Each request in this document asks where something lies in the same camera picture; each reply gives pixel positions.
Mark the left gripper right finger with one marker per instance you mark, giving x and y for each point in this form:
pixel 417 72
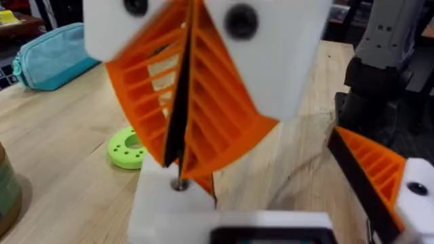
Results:
pixel 412 203

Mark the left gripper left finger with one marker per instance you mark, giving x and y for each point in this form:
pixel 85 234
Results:
pixel 159 210

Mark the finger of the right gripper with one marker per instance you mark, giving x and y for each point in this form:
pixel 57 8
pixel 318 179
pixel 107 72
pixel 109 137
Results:
pixel 271 51
pixel 135 84

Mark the green disc with holes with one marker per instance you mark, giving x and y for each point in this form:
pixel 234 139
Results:
pixel 123 154

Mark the light blue zip bag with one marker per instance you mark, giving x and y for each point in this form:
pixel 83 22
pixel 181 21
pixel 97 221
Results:
pixel 51 57

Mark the yellow box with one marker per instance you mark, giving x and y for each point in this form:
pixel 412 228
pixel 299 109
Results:
pixel 7 17

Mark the toy tub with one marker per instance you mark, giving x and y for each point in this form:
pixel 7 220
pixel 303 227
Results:
pixel 8 189

